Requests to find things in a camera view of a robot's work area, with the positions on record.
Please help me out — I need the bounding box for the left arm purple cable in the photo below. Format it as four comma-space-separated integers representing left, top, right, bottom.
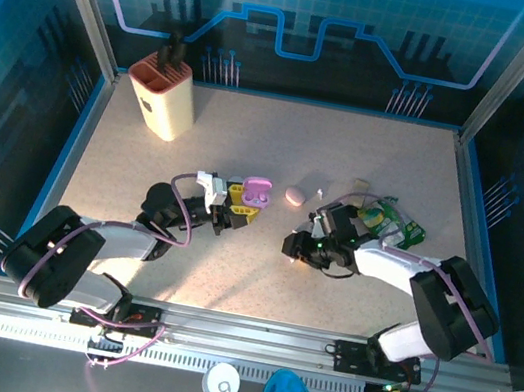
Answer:
0, 140, 204, 381

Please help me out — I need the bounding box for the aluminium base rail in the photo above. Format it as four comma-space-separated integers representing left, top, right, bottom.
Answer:
0, 270, 518, 392

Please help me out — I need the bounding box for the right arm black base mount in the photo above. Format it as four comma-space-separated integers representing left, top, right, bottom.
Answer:
330, 338, 426, 387

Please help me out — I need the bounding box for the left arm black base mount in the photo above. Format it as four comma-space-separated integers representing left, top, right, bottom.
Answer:
69, 292, 167, 342

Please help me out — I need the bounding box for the beige knife block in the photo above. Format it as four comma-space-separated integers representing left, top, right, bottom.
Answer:
117, 46, 207, 148

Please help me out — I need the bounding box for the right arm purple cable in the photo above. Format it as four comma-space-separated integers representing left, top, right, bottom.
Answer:
283, 184, 518, 392

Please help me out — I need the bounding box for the small beige plastic container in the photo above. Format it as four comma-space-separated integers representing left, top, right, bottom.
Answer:
349, 177, 373, 209

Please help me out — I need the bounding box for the pink earbud charging case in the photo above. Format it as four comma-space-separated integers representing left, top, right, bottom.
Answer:
282, 184, 309, 209

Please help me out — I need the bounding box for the white round cap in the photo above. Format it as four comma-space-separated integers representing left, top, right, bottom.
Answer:
199, 358, 246, 392

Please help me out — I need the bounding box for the white slotted cable duct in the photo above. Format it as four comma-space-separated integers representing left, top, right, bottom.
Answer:
0, 315, 375, 392

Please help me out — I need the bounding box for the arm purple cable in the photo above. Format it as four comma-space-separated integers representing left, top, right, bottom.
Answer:
283, 184, 518, 392
0, 140, 204, 381

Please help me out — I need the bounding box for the green snack packet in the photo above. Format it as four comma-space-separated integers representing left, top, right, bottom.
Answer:
353, 190, 432, 254

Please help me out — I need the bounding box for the black knife handle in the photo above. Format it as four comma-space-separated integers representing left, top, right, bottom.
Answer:
166, 31, 190, 72
154, 41, 173, 75

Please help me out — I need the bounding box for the aluminium side rail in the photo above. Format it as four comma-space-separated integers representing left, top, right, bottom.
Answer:
419, 131, 524, 350
0, 57, 122, 290

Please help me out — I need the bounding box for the purple earbud charging case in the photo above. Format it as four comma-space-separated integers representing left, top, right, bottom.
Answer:
238, 174, 276, 213

